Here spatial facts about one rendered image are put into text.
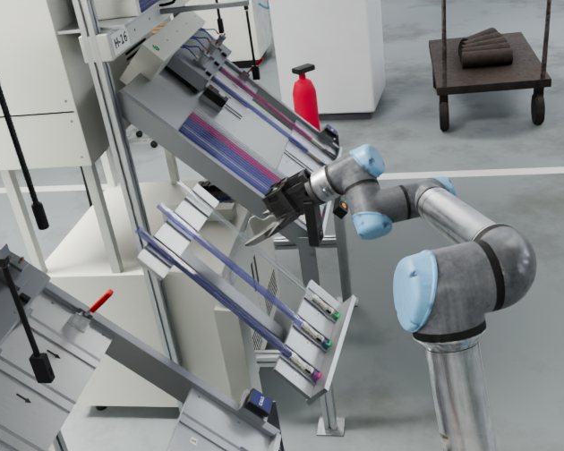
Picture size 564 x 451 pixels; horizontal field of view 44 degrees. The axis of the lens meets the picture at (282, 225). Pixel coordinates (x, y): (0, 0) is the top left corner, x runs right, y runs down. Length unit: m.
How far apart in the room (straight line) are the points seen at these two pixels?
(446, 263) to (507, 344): 1.73
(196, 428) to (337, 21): 3.75
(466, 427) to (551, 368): 1.57
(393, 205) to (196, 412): 0.57
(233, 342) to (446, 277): 0.73
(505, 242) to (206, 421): 0.64
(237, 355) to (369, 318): 1.31
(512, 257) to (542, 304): 1.91
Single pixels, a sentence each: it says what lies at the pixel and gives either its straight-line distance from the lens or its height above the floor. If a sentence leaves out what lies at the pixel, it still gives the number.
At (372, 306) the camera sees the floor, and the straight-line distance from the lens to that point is 3.01.
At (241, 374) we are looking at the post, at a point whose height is 0.64.
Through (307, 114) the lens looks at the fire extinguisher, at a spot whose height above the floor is 0.34.
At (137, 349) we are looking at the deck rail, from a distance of 1.39.
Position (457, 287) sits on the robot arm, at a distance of 1.09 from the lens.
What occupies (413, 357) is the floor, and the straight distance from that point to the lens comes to 2.74.
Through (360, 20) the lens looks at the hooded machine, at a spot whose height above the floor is 0.70.
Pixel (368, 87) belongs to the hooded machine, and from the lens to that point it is 4.89.
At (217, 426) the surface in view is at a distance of 1.39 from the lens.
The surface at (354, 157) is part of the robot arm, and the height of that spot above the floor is 1.16.
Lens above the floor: 1.75
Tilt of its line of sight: 28 degrees down
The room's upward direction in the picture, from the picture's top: 8 degrees counter-clockwise
